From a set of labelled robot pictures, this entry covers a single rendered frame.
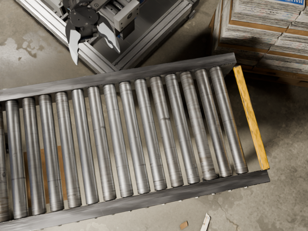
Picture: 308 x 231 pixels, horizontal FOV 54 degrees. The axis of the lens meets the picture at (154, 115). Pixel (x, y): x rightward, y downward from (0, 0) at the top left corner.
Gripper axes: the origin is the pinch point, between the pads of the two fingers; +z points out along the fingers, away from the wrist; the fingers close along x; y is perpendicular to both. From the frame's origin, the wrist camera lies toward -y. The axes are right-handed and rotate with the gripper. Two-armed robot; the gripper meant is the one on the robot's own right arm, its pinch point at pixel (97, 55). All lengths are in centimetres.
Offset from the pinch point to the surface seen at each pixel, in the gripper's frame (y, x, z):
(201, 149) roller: 40, -32, 30
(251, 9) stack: 38, -82, -22
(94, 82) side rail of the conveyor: 43.8, -2.5, -11.3
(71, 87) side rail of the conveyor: 45.0, 6.7, -12.3
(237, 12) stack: 42, -77, -24
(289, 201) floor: 111, -101, 77
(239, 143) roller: 38, -46, 33
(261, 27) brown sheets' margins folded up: 49, -92, -17
